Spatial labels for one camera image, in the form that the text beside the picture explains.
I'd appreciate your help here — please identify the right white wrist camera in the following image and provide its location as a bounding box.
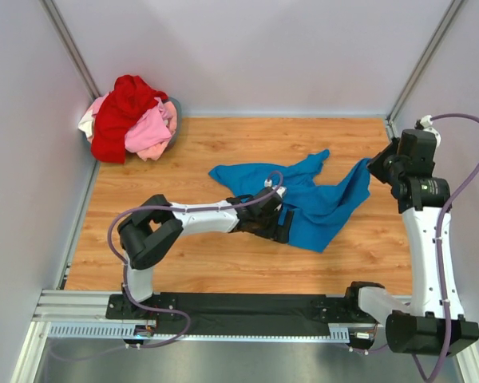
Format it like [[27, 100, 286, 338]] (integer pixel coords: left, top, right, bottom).
[[414, 115, 441, 140]]

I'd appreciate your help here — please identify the grey slotted cable duct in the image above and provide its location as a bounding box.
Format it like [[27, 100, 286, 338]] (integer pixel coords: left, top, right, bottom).
[[47, 321, 350, 343]]

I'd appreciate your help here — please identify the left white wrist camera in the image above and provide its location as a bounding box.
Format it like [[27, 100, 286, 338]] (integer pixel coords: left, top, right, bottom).
[[264, 179, 287, 198]]

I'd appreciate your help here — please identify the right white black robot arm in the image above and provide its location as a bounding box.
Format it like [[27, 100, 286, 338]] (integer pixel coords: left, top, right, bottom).
[[343, 128, 479, 357]]

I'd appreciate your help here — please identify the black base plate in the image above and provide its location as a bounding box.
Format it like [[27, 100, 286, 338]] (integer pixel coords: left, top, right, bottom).
[[105, 291, 393, 340]]

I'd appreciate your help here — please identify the aluminium frame rail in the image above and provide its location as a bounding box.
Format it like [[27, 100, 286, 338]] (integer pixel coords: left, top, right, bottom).
[[34, 290, 360, 321]]

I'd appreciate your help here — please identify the grey laundry basket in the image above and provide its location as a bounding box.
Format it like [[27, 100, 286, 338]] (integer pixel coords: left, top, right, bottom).
[[166, 97, 183, 151]]

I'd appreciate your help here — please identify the white t shirt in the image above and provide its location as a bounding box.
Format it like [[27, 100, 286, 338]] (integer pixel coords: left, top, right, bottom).
[[77, 110, 95, 140]]

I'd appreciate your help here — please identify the left aluminium corner post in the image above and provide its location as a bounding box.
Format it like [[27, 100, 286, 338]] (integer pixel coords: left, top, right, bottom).
[[39, 0, 100, 98]]

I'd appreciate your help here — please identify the red t shirt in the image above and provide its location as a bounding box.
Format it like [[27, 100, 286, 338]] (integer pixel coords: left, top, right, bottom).
[[91, 75, 168, 164]]

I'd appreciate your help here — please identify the right aluminium corner post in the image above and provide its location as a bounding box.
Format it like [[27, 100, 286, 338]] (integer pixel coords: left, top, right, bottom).
[[386, 0, 467, 126]]

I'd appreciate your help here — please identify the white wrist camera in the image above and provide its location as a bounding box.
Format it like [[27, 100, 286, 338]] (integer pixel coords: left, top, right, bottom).
[[414, 115, 441, 140], [264, 179, 287, 198]]

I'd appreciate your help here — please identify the pink t shirt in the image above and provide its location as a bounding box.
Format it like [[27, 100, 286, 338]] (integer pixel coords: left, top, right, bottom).
[[88, 95, 180, 162]]

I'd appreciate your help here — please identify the aluminium corner post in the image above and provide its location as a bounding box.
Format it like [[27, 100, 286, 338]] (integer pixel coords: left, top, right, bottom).
[[39, 0, 100, 98], [386, 0, 467, 126]]

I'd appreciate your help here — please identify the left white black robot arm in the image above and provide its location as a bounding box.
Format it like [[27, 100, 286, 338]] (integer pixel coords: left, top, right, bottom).
[[117, 187, 294, 320]]

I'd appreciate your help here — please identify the blue t shirt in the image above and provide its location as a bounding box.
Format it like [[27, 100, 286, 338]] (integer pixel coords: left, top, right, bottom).
[[208, 149, 370, 253]]

